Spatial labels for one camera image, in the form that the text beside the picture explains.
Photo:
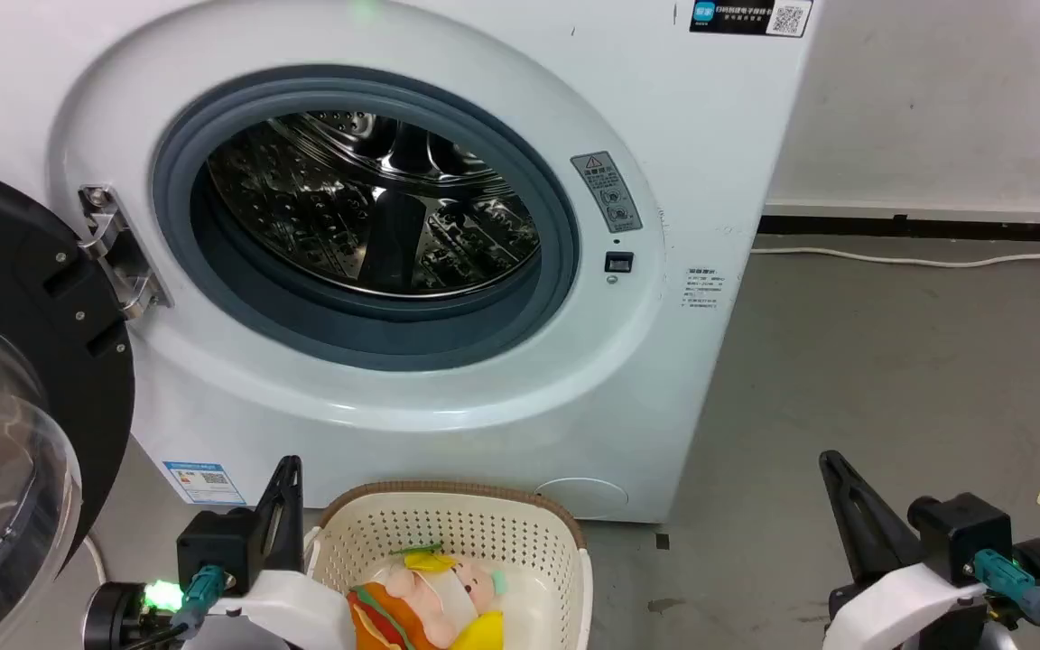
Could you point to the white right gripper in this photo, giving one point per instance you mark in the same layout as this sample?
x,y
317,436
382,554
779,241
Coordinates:
x,y
904,609

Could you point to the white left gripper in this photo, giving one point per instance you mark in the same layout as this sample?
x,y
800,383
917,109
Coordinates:
x,y
294,607

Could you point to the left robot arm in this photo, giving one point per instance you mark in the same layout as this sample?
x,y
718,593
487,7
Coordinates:
x,y
118,616

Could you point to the white front-load washing machine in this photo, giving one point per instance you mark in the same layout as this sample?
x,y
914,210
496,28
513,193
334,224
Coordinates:
x,y
448,36

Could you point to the blue energy label sticker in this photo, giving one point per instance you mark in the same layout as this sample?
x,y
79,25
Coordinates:
x,y
204,482

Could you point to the yellow toy with green leaf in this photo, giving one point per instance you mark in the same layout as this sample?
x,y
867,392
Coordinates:
x,y
428,560

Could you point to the cream perforated laundry basket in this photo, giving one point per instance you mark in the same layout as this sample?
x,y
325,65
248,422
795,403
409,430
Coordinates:
x,y
448,524

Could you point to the pink doll plush toy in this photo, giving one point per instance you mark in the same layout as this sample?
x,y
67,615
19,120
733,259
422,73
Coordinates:
x,y
448,591

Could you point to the grey rubber door gasket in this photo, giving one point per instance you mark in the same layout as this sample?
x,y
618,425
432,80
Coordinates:
x,y
366,338

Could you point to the round white filter cover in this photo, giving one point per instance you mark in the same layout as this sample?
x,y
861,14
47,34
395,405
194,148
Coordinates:
x,y
581,498

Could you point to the small printed text label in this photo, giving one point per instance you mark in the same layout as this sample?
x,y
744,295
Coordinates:
x,y
702,287

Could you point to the chrome door hinge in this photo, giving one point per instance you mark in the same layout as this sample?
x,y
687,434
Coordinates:
x,y
116,253

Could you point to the black baseboard strip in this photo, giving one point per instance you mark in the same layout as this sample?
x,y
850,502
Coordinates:
x,y
935,227

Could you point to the stainless steel washer drum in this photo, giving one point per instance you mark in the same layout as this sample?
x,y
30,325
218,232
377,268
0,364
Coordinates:
x,y
366,208

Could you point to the black round glass washer door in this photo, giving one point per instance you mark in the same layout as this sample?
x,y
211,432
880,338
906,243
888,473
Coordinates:
x,y
23,298

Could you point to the black door latch slot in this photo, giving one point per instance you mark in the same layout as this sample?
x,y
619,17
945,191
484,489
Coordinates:
x,y
618,262

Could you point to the grey warning sticker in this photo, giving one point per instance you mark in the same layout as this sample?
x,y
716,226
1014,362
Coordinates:
x,y
608,191

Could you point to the black QR code sticker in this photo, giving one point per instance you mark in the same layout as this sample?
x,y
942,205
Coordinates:
x,y
746,16

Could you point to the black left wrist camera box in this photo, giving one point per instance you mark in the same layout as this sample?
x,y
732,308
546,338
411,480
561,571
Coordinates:
x,y
218,546

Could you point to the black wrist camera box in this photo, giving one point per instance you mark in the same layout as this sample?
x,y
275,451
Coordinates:
x,y
962,533
218,546

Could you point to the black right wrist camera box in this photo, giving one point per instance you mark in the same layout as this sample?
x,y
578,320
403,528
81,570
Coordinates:
x,y
962,533

